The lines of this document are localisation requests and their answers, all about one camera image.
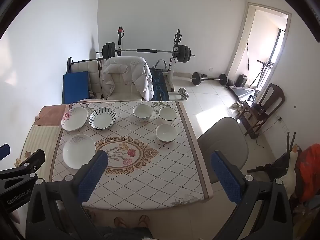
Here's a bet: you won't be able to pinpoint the beige padded chair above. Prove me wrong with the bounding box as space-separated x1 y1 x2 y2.
102 57 150 102
70 59 103 98

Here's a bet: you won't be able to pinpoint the blue folded mat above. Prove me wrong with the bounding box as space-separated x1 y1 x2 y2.
62 71 90 104

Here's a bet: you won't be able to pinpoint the white and black weight rack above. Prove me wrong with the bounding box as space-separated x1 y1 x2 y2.
116 26 187 92

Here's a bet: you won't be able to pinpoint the plain white bowl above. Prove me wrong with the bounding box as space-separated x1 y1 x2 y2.
156 124 177 144

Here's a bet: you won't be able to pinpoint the person's dark trousers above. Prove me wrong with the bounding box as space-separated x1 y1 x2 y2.
95 226 153 240

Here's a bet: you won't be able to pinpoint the blue leaf pattern bowl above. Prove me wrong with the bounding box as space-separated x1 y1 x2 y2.
61 107 88 131

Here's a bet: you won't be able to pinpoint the diamond patterned floral tablecloth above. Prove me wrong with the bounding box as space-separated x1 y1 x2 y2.
49 101 213 210

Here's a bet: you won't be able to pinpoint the treadmill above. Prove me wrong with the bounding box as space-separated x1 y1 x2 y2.
225 59 274 108

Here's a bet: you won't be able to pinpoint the white bowl with black rim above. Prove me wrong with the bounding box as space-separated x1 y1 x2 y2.
158 107 178 125

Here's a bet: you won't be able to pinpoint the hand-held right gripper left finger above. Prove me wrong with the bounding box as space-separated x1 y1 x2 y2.
25 149 109 240

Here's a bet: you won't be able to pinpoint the dark wooden chair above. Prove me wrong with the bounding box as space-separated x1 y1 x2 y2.
236 83 285 139

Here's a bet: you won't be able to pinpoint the chrome dumbbell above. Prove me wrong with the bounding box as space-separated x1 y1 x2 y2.
178 87 190 101

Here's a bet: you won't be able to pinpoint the person's left foot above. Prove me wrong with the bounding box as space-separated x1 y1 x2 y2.
114 217 128 228

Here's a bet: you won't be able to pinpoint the white bowl with coloured hearts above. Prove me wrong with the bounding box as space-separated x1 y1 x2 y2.
133 104 153 123

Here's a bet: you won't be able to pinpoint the black cylindrical object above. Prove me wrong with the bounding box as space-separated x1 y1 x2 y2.
236 74 248 87

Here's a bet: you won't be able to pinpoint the white puffer jacket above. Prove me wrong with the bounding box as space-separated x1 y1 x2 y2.
100 56 154 102

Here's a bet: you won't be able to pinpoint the orange bag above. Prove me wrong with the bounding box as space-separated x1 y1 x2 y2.
295 144 320 203

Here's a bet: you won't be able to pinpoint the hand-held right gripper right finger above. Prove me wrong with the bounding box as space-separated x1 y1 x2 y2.
211 150 294 240

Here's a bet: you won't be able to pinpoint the black pole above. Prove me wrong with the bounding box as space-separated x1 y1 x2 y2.
246 42 252 77

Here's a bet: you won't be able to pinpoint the blue weight bench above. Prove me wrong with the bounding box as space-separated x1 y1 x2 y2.
149 66 170 102

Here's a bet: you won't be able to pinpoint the person's foot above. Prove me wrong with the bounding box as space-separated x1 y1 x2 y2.
138 215 150 228
114 217 128 228

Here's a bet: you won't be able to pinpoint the small barbell with black plates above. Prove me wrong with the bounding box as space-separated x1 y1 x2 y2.
191 72 228 86

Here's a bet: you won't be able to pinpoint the grey chair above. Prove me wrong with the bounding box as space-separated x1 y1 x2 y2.
197 117 249 184

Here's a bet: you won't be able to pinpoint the person's right foot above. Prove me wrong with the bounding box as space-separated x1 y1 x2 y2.
138 215 150 228

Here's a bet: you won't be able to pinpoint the white door frame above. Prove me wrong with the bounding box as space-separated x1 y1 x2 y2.
226 2 292 88

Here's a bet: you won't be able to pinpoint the blue striped white plate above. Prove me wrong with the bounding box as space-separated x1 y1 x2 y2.
89 107 117 130

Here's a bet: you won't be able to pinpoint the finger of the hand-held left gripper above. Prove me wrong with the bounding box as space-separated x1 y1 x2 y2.
0 144 11 161
0 149 46 194

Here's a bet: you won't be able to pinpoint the beige striped table cover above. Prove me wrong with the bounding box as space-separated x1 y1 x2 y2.
15 104 75 180

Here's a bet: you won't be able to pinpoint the grey floral white plate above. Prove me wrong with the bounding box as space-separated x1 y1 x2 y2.
62 134 96 169

